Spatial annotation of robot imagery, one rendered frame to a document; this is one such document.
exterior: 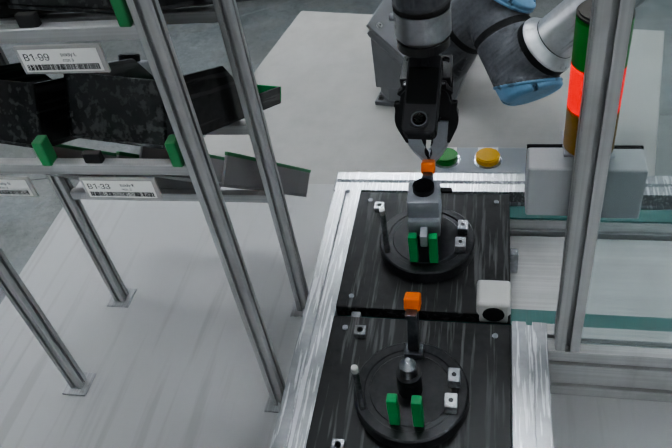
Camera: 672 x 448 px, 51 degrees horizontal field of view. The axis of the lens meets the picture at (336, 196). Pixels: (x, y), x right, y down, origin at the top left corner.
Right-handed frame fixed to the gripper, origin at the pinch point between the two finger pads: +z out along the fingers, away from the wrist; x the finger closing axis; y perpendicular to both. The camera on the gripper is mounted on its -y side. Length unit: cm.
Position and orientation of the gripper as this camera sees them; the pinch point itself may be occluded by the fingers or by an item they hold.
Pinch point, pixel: (429, 160)
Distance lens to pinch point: 107.0
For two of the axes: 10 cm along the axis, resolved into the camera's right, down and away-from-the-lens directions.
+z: 1.4, 7.3, 6.7
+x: -9.8, -0.2, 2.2
